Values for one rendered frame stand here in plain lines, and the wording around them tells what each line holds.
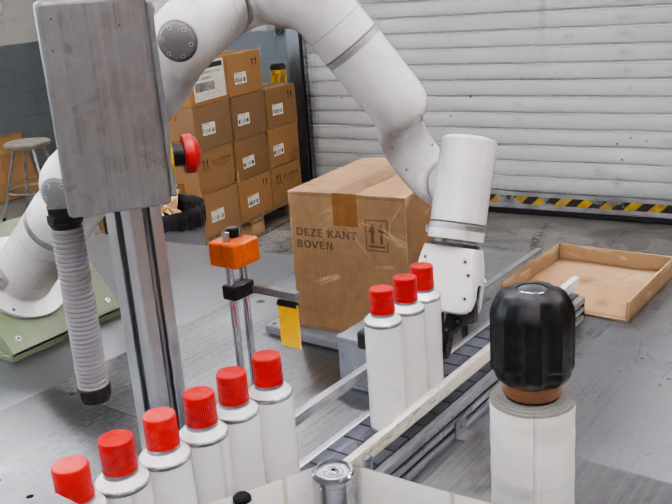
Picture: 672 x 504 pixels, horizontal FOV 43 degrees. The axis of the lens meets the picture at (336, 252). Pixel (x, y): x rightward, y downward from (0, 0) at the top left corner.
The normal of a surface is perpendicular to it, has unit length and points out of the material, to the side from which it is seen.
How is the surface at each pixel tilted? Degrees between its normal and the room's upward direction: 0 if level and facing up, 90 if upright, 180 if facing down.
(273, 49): 90
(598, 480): 0
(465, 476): 0
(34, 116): 90
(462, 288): 69
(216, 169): 90
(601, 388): 0
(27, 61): 90
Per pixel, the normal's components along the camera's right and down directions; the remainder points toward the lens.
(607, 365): -0.07, -0.95
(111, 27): 0.32, 0.26
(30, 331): 0.58, -0.55
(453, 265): -0.52, -0.10
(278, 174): 0.87, 0.07
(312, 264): -0.49, 0.29
